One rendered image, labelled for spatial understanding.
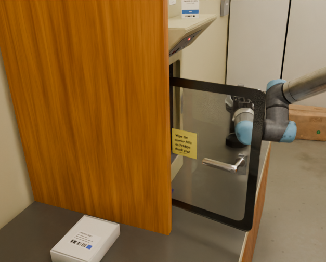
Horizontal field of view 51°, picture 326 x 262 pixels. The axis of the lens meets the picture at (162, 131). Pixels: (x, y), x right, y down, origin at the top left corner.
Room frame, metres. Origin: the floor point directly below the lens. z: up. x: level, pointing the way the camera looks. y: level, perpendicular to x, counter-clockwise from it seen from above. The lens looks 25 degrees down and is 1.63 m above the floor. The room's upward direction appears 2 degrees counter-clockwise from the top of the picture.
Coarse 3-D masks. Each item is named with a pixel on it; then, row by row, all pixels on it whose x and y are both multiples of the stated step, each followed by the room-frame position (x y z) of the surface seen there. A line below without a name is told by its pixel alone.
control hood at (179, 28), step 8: (176, 16) 1.09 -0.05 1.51; (200, 16) 1.08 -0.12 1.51; (208, 16) 1.07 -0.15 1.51; (216, 16) 1.11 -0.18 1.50; (168, 24) 0.91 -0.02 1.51; (176, 24) 0.90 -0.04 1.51; (184, 24) 0.90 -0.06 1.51; (192, 24) 0.89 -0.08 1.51; (200, 24) 0.94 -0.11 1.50; (208, 24) 1.09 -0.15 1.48; (168, 32) 0.85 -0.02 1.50; (176, 32) 0.84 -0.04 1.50; (184, 32) 0.83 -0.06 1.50; (192, 32) 0.93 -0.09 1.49; (200, 32) 1.09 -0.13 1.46; (168, 40) 0.85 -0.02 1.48; (176, 40) 0.84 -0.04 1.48; (192, 40) 1.09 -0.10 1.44; (168, 48) 0.85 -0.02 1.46
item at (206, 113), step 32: (192, 96) 0.80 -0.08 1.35; (224, 96) 0.76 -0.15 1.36; (256, 96) 0.72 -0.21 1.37; (192, 128) 0.80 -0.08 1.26; (224, 128) 0.76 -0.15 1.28; (256, 128) 0.71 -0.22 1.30; (192, 160) 0.80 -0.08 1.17; (224, 160) 0.75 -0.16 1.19; (256, 160) 0.71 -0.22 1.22; (192, 192) 0.80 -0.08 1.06; (224, 192) 0.75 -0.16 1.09
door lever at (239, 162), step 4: (204, 160) 0.73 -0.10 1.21; (208, 160) 0.73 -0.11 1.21; (212, 160) 0.73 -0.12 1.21; (236, 160) 0.73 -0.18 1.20; (240, 160) 0.73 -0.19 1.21; (244, 160) 0.72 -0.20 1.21; (204, 164) 0.73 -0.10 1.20; (208, 164) 0.72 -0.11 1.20; (212, 164) 0.72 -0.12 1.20; (216, 164) 0.71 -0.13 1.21; (220, 164) 0.71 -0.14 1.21; (224, 164) 0.71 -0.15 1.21; (228, 164) 0.70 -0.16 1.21; (236, 164) 0.71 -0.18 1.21; (240, 164) 0.71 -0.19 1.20; (244, 164) 0.72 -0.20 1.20; (220, 168) 0.70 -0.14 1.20; (224, 168) 0.70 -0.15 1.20; (228, 168) 0.69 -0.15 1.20; (232, 168) 0.69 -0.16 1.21; (236, 168) 0.69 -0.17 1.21; (232, 172) 0.69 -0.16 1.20; (236, 172) 0.69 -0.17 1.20
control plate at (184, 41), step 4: (196, 32) 0.99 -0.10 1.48; (188, 36) 0.92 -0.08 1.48; (192, 36) 1.00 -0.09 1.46; (184, 40) 0.91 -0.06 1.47; (188, 40) 0.99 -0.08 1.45; (180, 44) 0.92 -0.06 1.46; (184, 44) 0.99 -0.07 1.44; (176, 48) 0.93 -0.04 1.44; (180, 48) 1.01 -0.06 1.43; (172, 52) 0.92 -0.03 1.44; (176, 52) 1.00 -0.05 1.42
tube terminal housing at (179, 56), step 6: (168, 0) 1.05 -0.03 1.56; (180, 0) 1.14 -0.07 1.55; (168, 6) 1.05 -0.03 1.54; (174, 6) 1.09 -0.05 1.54; (180, 6) 1.14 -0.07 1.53; (168, 12) 1.05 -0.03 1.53; (174, 12) 1.09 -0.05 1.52; (180, 12) 1.14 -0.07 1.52; (168, 18) 1.05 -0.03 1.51; (174, 54) 1.09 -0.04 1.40; (180, 54) 1.14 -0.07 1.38; (174, 60) 1.09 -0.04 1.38; (180, 60) 1.14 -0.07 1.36; (174, 66) 1.16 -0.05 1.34; (180, 66) 1.14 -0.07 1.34; (174, 72) 1.16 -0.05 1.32; (180, 72) 1.14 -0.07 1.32
